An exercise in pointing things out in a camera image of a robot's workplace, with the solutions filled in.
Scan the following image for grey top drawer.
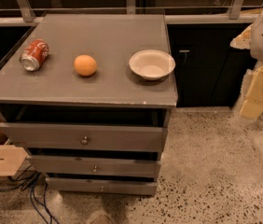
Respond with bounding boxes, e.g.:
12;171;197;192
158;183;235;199
0;122;167;152

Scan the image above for grey drawer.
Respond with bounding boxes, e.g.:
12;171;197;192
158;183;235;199
27;155;160;178
46;177;157;196
0;122;167;152

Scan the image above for grey middle drawer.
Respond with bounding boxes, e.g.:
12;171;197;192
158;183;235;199
27;155;160;178

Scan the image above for grey bottom drawer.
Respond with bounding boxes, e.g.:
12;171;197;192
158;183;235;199
46;177;157;196

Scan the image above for grey drawer cabinet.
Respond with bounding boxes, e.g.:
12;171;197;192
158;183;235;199
0;13;179;198

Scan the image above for dark counter cabinet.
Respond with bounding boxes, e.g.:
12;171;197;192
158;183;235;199
168;24;256;107

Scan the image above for white bowl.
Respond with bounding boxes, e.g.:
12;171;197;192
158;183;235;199
129;49;175;80

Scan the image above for orange fruit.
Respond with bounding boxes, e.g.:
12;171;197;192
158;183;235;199
74;55;97;77

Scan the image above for brown shoe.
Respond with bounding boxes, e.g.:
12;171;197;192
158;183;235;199
90;215;114;224

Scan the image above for red soda can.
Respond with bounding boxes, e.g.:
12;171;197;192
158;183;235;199
20;39;49;71

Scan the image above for blue cables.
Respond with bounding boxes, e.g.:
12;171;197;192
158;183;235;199
0;165;61;224

